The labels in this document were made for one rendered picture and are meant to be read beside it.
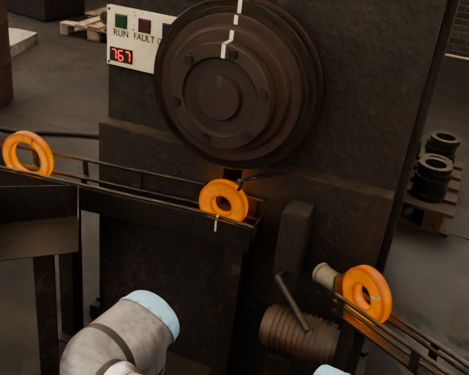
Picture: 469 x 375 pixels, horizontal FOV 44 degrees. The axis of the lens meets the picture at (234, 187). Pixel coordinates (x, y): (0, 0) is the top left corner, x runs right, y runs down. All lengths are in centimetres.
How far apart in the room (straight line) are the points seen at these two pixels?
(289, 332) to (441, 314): 124
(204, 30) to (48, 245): 78
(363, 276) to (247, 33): 68
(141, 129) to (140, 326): 102
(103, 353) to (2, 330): 153
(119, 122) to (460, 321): 173
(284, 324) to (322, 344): 12
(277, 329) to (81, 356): 86
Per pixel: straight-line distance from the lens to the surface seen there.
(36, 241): 183
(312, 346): 168
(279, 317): 169
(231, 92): 148
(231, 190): 172
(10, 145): 210
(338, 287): 159
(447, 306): 287
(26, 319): 248
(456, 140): 382
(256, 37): 149
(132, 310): 100
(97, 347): 94
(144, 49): 182
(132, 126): 191
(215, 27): 152
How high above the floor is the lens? 161
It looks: 28 degrees down
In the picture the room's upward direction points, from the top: 7 degrees clockwise
